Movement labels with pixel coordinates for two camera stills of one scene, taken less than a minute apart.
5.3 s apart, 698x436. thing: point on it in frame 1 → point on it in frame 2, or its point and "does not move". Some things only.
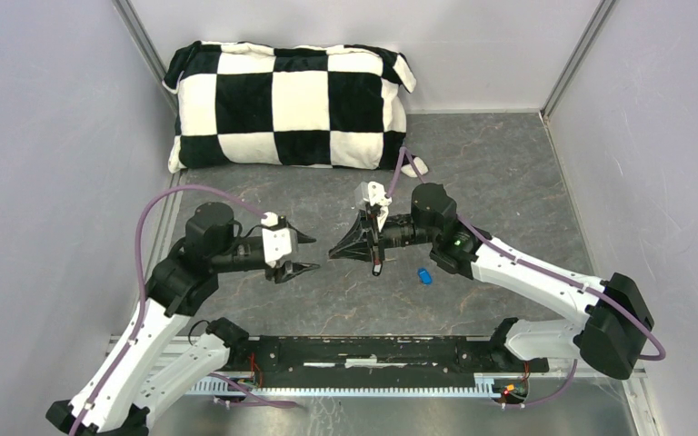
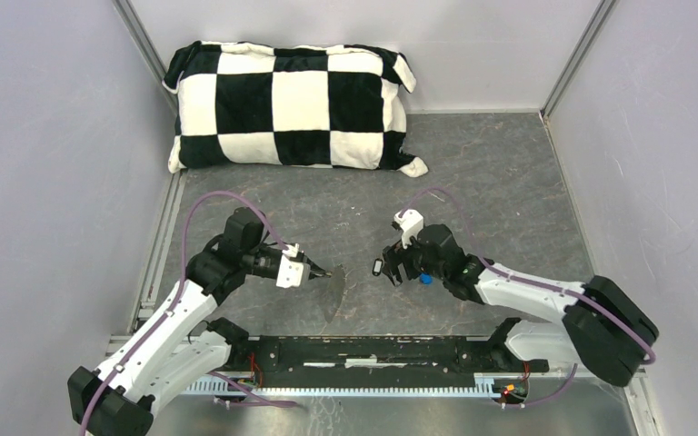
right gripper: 358,242 → 394,254
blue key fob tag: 425,277 does not move
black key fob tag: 377,267 does not move
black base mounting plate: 353,357 does not move
